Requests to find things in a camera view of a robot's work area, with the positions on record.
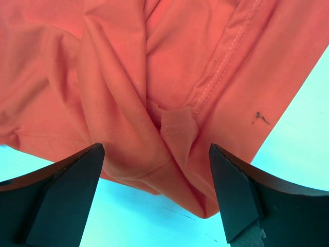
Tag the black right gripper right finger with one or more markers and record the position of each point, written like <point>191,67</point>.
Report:
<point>260,209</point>

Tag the orange t-shirt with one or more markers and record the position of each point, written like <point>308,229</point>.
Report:
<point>155,82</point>

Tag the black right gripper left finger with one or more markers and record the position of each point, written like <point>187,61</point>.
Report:
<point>50,206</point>

